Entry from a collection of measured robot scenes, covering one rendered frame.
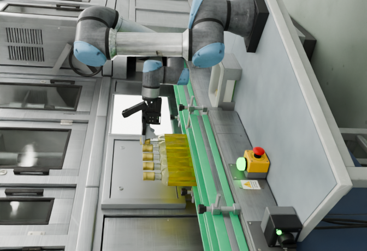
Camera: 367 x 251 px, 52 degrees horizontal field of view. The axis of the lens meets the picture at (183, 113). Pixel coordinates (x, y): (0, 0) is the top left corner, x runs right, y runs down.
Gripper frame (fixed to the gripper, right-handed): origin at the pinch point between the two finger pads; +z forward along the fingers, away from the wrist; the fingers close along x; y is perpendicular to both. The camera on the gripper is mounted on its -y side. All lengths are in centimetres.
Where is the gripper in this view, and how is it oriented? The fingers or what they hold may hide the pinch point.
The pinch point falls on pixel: (142, 140)
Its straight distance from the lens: 168.8
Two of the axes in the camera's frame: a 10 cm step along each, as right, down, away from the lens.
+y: 9.9, 0.5, 1.6
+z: -1.0, 9.6, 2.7
